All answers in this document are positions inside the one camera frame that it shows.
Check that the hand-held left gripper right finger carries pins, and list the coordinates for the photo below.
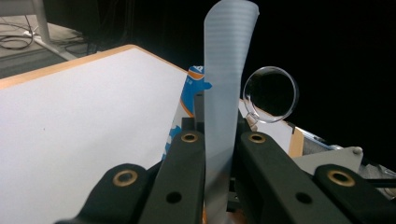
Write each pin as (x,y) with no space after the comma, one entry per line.
(274,180)

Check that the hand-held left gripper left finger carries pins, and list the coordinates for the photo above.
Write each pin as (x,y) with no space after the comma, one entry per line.
(180,180)

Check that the clear glass pitcher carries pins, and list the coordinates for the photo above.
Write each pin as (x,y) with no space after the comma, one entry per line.
(271,93)

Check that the black curtain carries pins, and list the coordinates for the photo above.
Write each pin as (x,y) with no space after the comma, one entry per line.
(342,62)

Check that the wooden framed white board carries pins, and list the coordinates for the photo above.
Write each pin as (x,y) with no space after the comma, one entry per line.
(77,130)

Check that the aluminium rail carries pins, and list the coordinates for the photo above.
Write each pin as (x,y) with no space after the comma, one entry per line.
(314,138)

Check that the white metal stand frame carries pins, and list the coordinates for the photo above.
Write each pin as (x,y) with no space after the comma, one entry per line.
(46,34)

